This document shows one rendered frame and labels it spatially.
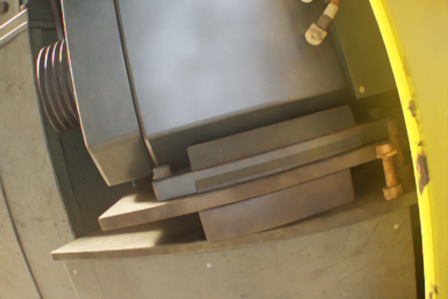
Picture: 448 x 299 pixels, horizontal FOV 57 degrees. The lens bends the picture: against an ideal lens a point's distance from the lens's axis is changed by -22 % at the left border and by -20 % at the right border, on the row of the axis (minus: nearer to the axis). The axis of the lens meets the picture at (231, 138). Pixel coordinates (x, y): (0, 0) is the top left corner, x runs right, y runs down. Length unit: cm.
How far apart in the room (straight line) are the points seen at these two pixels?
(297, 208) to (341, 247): 11
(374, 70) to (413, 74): 33
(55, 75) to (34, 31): 23
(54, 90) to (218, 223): 43
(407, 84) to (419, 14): 6
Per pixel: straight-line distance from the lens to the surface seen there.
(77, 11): 82
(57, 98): 96
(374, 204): 70
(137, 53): 77
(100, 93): 78
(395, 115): 135
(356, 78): 72
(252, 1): 78
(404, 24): 40
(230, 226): 73
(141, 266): 91
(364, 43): 73
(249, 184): 71
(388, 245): 77
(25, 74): 112
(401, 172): 73
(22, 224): 123
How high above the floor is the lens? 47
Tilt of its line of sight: 3 degrees down
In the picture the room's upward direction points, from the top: 15 degrees counter-clockwise
